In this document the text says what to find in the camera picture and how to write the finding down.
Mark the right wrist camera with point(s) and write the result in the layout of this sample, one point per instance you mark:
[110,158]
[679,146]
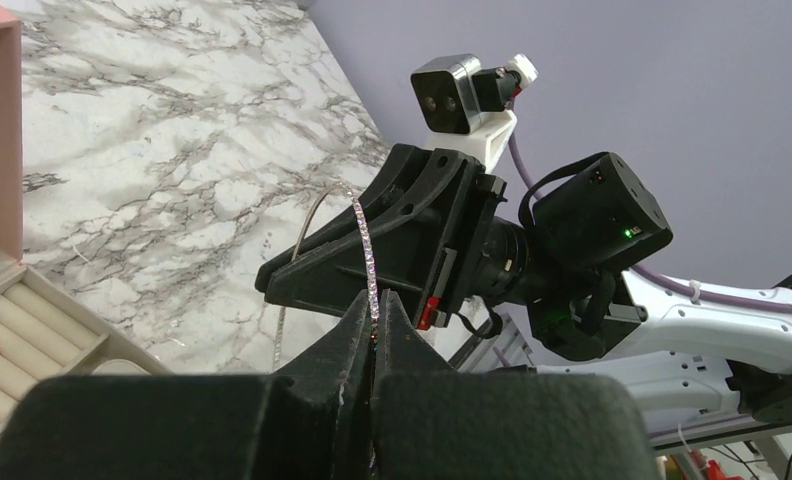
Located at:
[469,108]

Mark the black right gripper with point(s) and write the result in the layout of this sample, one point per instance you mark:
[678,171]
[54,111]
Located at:
[433,232]

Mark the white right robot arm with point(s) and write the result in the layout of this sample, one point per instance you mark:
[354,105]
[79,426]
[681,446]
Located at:
[574,264]

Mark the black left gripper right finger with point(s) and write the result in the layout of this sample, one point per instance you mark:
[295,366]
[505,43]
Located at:
[433,422]

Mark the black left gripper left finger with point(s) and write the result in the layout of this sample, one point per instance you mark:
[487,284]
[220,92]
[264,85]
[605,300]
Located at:
[310,420]

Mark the pink jewelry box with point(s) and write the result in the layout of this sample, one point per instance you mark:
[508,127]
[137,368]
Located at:
[44,331]

